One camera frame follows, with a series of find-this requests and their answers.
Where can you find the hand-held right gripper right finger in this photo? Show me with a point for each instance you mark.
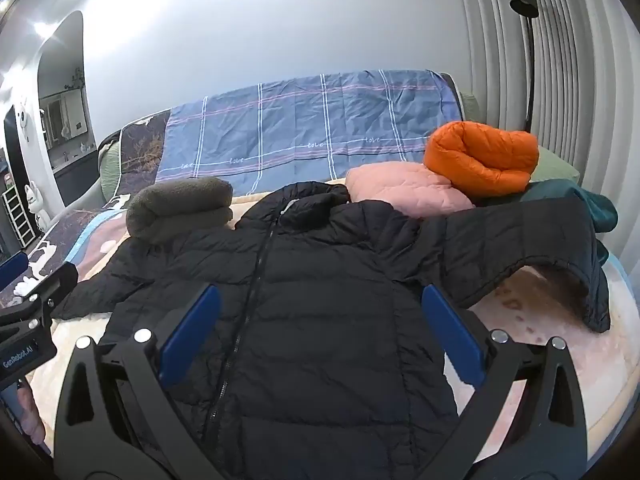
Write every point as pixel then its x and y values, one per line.
pixel 452 335

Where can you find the black floor lamp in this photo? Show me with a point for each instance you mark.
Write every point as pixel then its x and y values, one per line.
pixel 523 2

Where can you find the dark deer-print blanket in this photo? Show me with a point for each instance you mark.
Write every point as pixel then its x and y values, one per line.
pixel 75 230

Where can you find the blue plaid sheet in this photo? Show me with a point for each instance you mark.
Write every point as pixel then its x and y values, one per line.
pixel 300 125

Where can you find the folded grey-brown fleece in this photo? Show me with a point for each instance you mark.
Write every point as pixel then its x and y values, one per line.
pixel 180 207

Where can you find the black puffer jacket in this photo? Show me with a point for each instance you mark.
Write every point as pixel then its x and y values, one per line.
pixel 320 300

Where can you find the folded pink jacket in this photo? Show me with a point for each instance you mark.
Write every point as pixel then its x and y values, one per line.
pixel 400 190

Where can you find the grey curtain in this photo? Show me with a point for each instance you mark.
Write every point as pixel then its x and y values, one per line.
pixel 575 85

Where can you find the rolled orange puffer jacket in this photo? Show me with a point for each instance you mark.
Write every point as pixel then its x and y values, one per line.
pixel 490 160

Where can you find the white shelf rack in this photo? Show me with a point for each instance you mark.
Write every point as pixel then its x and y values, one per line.
pixel 19 215

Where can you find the arched wall niche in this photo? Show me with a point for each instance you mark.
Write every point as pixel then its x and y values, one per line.
pixel 65 90

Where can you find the teal garment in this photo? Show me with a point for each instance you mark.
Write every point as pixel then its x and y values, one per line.
pixel 595 205

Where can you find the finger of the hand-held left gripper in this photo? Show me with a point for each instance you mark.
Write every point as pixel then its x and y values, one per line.
pixel 57 282
pixel 12 270

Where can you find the white cat figurine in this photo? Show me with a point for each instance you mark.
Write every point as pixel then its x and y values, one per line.
pixel 36 205

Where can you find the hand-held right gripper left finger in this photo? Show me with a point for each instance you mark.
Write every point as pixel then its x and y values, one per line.
pixel 192 330

